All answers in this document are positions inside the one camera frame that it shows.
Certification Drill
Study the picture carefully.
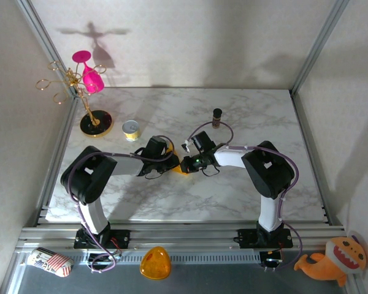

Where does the aluminium extrusion frame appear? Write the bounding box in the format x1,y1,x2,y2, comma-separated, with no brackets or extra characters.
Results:
0,0,366,294

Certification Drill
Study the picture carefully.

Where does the yellow tin can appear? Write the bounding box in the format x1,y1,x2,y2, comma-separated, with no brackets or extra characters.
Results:
121,119,141,142

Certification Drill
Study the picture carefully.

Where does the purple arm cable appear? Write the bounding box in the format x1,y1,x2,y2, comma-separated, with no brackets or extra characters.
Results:
67,135,175,274
186,121,304,271

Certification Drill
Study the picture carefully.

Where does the pink plastic wine glass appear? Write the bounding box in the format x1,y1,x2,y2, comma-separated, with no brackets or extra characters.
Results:
72,50,105,94

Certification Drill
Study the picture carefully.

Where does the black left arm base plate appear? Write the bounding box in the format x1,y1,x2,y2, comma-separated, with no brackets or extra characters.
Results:
74,228,131,249

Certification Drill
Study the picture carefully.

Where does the striped fabric pouch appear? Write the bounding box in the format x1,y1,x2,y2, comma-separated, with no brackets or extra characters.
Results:
26,246,75,278

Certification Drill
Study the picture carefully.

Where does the orange shark plush toy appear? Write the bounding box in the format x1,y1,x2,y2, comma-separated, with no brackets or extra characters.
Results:
293,231,368,288

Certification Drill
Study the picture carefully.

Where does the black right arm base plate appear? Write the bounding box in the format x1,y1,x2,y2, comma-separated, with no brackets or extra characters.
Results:
237,228,294,249

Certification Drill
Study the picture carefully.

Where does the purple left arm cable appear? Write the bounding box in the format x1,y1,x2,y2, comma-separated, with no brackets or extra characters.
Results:
67,135,175,274

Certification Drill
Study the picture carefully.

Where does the grey slotted cable duct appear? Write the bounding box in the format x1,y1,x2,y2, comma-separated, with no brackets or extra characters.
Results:
70,252,262,265

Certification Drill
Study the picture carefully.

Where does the spice bottle with black lid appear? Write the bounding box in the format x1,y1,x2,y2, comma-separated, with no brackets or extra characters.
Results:
212,108,223,129

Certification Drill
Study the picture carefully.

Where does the orange translucent plastic case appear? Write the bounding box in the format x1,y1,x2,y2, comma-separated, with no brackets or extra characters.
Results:
139,246,172,280

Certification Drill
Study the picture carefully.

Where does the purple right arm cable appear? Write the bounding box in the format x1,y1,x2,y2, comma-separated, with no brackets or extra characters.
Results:
186,121,304,271

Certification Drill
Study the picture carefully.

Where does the black controller box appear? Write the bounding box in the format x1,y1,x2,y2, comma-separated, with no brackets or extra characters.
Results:
259,250,283,268
87,252,117,266

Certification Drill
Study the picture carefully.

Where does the gold wire glass rack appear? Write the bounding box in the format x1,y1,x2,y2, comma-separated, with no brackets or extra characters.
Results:
35,60,113,138

